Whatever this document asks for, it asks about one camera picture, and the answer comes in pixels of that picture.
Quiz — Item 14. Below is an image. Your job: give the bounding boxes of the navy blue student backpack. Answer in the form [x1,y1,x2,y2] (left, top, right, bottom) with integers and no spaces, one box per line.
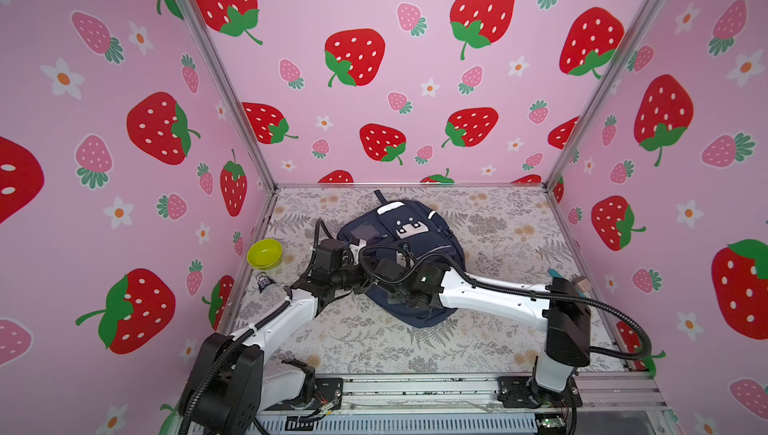
[337,190,466,328]

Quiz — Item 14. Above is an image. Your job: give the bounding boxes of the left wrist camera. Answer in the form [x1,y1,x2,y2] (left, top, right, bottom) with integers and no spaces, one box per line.
[348,239,367,264]

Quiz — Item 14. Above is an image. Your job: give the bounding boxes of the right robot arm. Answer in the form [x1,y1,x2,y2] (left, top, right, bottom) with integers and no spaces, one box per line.
[357,245,652,409]

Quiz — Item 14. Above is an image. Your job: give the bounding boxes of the green lid clear jar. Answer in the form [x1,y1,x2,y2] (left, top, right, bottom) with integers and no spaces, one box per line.
[246,238,283,270]

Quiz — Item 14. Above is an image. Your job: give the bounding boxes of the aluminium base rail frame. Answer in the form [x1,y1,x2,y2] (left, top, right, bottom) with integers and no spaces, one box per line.
[170,371,679,435]

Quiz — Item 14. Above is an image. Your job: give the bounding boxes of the small dark snack packet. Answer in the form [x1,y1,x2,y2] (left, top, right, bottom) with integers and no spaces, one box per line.
[256,272,275,293]

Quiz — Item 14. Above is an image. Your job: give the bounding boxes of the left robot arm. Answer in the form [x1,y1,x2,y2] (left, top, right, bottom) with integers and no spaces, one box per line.
[176,237,367,434]

